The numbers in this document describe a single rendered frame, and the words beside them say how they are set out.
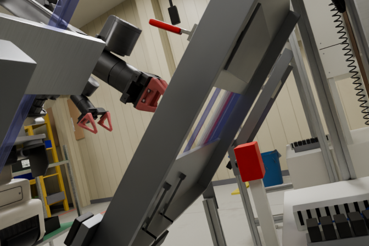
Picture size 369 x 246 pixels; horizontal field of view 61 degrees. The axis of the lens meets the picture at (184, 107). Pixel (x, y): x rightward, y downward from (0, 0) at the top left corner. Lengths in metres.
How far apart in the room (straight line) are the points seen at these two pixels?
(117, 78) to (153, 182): 0.21
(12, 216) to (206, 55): 1.01
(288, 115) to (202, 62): 4.06
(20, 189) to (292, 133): 3.72
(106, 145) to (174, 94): 5.94
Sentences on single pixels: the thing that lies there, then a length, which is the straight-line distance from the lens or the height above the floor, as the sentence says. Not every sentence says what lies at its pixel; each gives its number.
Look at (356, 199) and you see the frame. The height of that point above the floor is 0.66.
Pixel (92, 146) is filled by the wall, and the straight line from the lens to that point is 6.72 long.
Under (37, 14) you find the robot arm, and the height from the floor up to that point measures 1.25.
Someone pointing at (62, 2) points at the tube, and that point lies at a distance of 0.33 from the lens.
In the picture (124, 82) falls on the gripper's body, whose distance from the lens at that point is 0.61.
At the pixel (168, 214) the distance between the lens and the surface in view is 0.91.
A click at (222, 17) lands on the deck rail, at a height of 1.05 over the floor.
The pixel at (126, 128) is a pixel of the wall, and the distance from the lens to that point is 6.00.
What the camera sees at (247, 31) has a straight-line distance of 0.54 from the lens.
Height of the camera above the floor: 0.90
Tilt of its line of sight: 5 degrees up
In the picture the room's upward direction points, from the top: 15 degrees counter-clockwise
